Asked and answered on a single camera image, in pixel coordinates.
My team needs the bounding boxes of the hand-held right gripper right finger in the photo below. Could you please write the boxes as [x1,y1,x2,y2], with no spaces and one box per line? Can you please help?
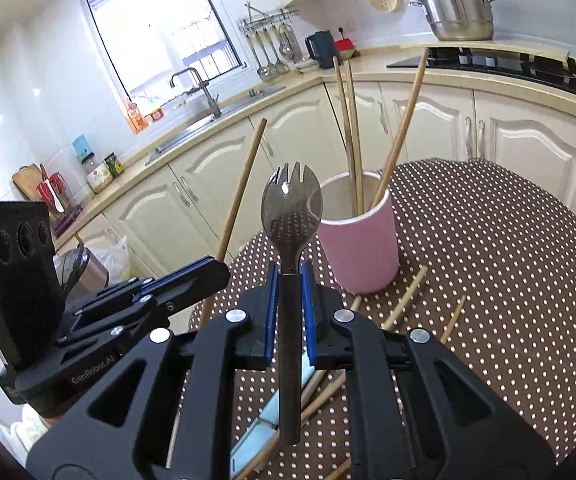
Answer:
[301,260,554,480]

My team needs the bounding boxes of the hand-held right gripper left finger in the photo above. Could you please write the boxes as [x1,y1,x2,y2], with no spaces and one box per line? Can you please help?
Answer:
[25,261,279,480]

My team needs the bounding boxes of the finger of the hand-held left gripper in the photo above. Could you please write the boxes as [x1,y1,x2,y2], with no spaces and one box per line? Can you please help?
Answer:
[60,278,231,346]
[99,256,231,304]

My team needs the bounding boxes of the pink utensil cup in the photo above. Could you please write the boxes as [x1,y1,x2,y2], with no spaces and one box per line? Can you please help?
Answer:
[315,170,400,295]

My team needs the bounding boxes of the single brown chopstick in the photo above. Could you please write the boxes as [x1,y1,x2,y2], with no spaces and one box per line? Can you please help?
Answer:
[188,118,268,333]

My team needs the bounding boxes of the black handled steel spork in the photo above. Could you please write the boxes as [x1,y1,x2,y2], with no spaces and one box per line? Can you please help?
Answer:
[260,161,321,447]

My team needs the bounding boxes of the light blue handled knife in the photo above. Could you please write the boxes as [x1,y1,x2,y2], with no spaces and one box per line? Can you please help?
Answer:
[230,360,326,476]

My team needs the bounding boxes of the bunch of wooden chopsticks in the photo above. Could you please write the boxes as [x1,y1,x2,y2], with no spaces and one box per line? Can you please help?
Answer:
[238,47,469,480]

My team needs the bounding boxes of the steel pedal bin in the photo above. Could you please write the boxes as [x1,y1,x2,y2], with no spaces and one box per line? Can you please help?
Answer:
[54,242,110,306]

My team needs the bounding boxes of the white plastic bag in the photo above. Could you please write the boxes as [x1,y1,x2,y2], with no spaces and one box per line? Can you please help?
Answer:
[95,236,131,281]

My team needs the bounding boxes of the white spatula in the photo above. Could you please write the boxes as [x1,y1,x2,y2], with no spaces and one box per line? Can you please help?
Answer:
[39,162,65,213]

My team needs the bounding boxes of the wooden cutting board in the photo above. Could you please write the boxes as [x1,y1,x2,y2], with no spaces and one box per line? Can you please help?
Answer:
[12,164,49,202]

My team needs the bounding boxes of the steel double sink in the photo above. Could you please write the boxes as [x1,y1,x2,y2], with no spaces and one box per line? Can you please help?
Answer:
[145,85,286,166]

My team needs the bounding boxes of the blue carton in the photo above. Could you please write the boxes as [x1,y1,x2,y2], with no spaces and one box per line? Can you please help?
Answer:
[72,134,94,161]

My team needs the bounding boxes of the steel kitchen faucet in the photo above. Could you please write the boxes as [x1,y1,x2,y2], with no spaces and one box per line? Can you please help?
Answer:
[169,66,222,118]

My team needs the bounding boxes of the orange detergent bottle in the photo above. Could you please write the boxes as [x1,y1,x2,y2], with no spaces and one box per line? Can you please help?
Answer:
[127,97,149,134]

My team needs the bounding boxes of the steel ladle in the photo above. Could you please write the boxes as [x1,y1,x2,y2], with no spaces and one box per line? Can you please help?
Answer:
[248,30,272,82]

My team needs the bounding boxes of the steel spatula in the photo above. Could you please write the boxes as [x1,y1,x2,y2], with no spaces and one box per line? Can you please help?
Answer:
[268,27,291,73]
[260,30,281,77]

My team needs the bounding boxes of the steel skimmer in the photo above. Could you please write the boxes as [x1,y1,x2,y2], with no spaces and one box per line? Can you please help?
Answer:
[279,25,296,58]

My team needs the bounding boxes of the black electric kettle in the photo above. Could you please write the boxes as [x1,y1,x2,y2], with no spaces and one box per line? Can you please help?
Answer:
[304,30,341,69]

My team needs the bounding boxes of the sliding window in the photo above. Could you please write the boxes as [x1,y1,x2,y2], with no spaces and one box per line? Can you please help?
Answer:
[78,0,246,93]

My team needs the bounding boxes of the cream base cabinets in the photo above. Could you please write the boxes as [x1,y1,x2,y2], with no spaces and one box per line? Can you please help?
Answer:
[53,45,576,311]

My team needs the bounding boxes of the black glass gas stove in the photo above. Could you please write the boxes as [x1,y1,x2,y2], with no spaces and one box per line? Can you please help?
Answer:
[386,47,576,99]

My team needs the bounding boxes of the stainless steel steamer pot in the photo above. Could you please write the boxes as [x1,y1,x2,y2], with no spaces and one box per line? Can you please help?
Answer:
[408,0,501,42]

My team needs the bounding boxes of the metal wall utensil rack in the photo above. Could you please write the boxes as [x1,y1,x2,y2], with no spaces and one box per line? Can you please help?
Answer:
[237,2,300,36]

